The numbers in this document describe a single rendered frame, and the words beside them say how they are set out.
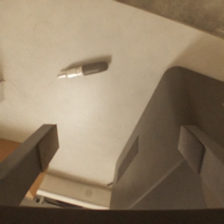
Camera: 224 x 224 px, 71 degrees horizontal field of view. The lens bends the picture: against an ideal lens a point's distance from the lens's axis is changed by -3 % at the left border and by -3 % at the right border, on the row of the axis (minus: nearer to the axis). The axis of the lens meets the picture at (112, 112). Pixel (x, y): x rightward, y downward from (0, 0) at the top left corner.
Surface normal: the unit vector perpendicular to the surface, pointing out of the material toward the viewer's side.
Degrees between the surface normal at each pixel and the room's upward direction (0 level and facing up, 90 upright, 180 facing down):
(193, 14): 0
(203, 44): 0
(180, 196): 57
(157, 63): 0
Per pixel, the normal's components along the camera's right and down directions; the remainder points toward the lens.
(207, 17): -0.15, 0.65
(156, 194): -0.88, 0.11
